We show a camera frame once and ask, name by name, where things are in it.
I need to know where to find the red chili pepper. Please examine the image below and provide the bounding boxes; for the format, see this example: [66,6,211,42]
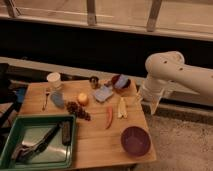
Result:
[105,107,113,129]

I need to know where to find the yellow banana piece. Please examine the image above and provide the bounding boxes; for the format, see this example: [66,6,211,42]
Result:
[118,97,128,118]

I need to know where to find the brown bowl with blue cloth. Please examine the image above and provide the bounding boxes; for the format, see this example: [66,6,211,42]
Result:
[111,74,131,92]

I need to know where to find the white paper cup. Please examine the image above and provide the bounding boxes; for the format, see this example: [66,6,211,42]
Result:
[47,72,62,89]

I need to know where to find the small metal cup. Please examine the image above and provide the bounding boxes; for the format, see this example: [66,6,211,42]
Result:
[89,76,100,89]

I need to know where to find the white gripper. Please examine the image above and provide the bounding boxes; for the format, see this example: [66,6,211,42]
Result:
[136,76,167,115]

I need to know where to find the black tongs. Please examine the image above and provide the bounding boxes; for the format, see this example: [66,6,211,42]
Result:
[11,124,60,163]

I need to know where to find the yellow apple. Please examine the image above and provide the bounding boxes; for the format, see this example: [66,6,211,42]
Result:
[77,93,89,106]

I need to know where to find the dark rectangular block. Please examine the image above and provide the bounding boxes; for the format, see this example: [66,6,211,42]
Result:
[62,121,71,146]

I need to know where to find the small metal fork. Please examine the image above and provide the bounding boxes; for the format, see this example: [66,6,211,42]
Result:
[42,88,50,111]

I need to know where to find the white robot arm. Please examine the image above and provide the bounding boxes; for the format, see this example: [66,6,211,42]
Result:
[138,51,213,114]

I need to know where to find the dark purple grape bunch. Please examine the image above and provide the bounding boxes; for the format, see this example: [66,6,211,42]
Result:
[66,101,91,121]

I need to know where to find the purple bowl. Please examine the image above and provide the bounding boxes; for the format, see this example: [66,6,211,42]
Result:
[121,126,151,157]

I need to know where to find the green plastic tray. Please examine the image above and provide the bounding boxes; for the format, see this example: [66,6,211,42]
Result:
[0,115,76,171]

